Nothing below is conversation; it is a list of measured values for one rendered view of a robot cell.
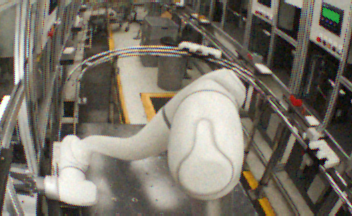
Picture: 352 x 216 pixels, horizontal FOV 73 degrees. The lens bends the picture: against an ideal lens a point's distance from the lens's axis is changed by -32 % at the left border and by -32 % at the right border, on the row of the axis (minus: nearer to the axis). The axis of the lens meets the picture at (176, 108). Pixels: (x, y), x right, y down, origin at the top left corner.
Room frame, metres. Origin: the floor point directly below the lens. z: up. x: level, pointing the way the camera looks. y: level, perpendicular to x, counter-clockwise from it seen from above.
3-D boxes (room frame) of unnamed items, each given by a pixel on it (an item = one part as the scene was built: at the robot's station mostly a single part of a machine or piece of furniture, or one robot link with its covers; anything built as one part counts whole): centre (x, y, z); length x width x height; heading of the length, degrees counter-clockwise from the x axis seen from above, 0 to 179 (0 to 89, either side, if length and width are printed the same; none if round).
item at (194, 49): (2.83, -0.13, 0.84); 0.37 x 0.14 x 0.10; 77
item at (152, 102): (3.12, 0.02, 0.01); 1.00 x 0.55 x 0.01; 19
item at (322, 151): (1.44, -0.97, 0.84); 0.37 x 0.14 x 0.10; 19
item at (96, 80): (5.21, 1.53, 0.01); 5.85 x 0.59 x 0.01; 19
